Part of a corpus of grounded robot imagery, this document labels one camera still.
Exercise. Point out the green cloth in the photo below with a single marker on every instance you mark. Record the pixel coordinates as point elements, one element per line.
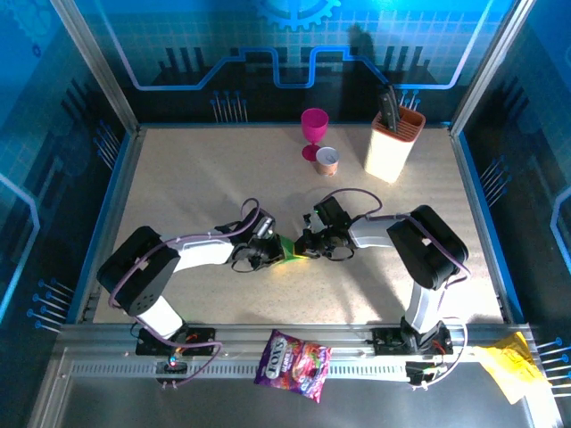
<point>287,249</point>

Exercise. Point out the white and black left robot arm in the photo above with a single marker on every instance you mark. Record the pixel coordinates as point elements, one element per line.
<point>134,276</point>

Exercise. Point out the orange can with silver lid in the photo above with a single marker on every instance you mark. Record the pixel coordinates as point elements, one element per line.
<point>328,162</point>

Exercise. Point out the purple candy bag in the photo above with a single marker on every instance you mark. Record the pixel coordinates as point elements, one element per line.
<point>292,363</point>

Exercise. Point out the cream knife block orange top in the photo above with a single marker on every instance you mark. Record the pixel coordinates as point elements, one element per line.
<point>388,151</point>

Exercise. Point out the pink plastic goblet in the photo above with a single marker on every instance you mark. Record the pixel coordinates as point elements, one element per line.
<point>314,125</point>

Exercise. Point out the small circuit board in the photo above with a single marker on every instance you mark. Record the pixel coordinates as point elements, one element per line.
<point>171,366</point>
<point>419,370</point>

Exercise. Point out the yellow cloth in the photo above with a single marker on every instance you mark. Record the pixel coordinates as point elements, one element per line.
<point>513,365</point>

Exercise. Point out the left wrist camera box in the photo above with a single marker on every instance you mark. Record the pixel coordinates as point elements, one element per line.
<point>263,226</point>

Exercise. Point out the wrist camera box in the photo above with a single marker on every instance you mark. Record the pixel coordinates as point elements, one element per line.
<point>263,226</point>
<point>331,211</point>

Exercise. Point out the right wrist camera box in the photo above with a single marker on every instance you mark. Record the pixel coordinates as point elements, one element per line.
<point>331,211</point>

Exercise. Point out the aluminium front rail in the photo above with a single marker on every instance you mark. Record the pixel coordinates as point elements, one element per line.
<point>241,332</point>

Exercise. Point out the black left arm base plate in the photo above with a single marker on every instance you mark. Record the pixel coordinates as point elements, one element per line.
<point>203,336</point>

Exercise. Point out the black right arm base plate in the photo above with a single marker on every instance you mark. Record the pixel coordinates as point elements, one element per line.
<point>383,341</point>

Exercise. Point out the aluminium side rail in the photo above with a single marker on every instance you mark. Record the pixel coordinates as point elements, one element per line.
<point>471,178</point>
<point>122,178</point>

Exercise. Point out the aluminium corner post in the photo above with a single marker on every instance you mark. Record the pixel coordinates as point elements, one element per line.
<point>99,67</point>
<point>490,67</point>

